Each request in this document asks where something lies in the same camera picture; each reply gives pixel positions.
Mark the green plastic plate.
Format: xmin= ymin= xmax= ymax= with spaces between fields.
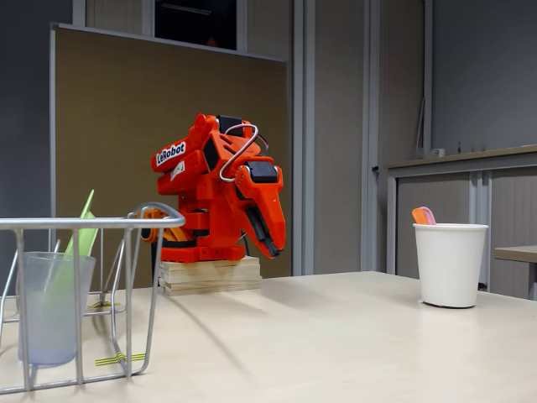
xmin=44 ymin=189 xmax=100 ymax=295

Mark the clear grey plastic cup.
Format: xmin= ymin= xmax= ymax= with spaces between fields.
xmin=17 ymin=251 xmax=96 ymax=367

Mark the stacked wooden base block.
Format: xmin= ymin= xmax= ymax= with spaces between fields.
xmin=158 ymin=255 xmax=263 ymax=297

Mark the light orange clamp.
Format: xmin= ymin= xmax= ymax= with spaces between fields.
xmin=140 ymin=207 xmax=185 ymax=244

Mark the brown partition board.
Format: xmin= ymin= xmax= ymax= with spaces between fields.
xmin=49 ymin=23 xmax=291 ymax=290

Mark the dark window pane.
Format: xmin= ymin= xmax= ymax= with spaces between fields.
xmin=154 ymin=0 xmax=238 ymax=50

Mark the grey sideboard cabinet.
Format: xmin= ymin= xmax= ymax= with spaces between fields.
xmin=384 ymin=144 xmax=537 ymax=301

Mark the white paper cup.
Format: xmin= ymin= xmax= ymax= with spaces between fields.
xmin=413 ymin=222 xmax=490 ymax=309

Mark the long yellow black tape marker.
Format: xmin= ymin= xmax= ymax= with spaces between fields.
xmin=95 ymin=352 xmax=147 ymax=367

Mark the grey side table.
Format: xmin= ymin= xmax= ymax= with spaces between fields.
xmin=493 ymin=245 xmax=537 ymax=301

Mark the black power cable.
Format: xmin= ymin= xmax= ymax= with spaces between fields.
xmin=238 ymin=228 xmax=253 ymax=257

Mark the white wrist servo cable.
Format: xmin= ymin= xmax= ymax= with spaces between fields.
xmin=218 ymin=123 xmax=272 ymax=184

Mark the metal wire dish rack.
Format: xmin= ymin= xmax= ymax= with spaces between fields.
xmin=0 ymin=201 xmax=186 ymax=395

